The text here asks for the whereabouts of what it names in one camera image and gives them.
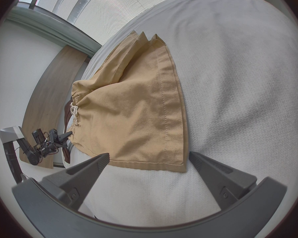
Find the tan shorts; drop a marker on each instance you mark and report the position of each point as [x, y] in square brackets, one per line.
[129, 108]

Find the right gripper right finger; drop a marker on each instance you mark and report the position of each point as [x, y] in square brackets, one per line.
[216, 180]

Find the brown garment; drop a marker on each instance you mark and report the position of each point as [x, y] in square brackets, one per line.
[67, 113]

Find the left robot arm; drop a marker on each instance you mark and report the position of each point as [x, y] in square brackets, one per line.
[11, 132]

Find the bed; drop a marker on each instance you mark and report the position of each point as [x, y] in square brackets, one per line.
[238, 83]

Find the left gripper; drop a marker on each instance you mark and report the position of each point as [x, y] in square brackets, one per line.
[59, 141]

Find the grey-green curtain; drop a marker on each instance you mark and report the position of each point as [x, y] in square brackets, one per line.
[52, 27]

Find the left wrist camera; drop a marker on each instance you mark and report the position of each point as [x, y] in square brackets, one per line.
[53, 133]

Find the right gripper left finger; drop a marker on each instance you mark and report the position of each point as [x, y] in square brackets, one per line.
[84, 177]

